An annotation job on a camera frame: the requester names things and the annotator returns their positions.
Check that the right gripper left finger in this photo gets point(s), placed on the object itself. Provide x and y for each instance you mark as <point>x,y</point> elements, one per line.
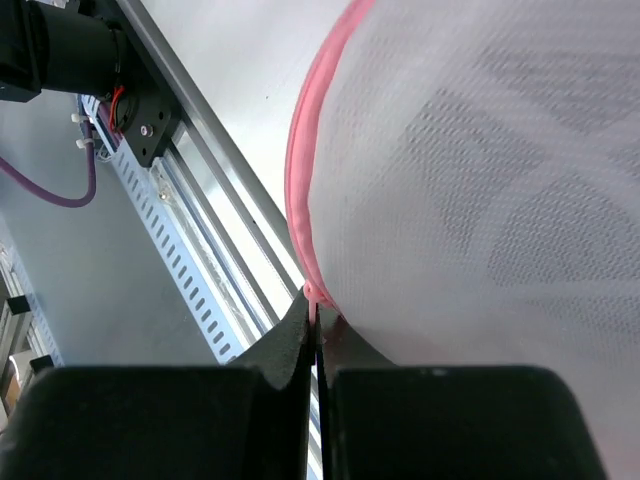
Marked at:
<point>247,419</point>

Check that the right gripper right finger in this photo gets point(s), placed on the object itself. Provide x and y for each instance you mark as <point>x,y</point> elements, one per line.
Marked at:
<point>383,421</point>

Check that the white pink mesh laundry bag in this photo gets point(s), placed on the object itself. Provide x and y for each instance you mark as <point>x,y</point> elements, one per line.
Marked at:
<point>462,185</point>

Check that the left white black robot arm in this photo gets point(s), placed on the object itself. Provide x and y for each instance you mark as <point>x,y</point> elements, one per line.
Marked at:
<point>79,47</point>

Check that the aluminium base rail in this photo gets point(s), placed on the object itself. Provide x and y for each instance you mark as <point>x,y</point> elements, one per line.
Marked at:
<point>215,165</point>

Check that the white slotted cable duct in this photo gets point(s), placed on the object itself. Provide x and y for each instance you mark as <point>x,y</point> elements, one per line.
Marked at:
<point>233,291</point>

